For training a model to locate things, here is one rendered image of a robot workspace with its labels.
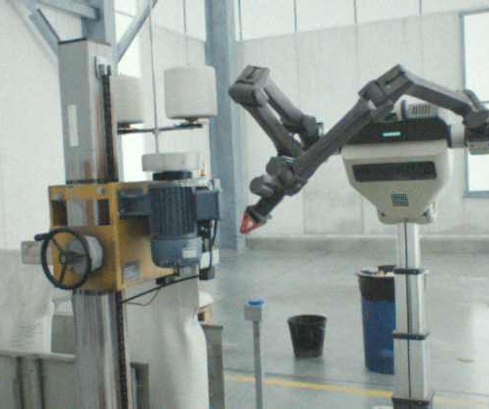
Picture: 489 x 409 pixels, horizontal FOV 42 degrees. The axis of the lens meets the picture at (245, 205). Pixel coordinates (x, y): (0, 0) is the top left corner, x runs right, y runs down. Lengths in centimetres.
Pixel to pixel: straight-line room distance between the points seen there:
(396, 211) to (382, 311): 181
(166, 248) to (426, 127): 102
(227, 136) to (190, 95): 891
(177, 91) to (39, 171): 564
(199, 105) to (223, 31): 915
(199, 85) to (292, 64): 881
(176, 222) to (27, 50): 592
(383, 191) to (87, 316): 116
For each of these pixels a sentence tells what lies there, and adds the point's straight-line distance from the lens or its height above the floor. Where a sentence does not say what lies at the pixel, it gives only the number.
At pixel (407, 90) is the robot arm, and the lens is 191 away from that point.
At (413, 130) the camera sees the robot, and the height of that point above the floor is 147.
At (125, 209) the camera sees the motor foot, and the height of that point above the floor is 126.
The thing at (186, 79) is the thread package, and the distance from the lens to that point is 196.
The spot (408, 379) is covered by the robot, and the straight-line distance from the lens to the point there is 265.
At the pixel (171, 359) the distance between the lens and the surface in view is 229.
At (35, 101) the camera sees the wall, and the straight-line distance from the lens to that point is 758.
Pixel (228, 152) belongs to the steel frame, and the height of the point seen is 170.
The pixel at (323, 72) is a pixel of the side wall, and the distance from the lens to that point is 1055.
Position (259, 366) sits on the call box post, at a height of 60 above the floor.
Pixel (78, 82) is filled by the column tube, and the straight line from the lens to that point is 194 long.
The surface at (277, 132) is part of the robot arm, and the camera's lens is 215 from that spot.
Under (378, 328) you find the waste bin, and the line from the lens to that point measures 428.
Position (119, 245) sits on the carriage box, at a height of 115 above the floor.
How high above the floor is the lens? 135
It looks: 3 degrees down
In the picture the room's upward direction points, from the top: 3 degrees counter-clockwise
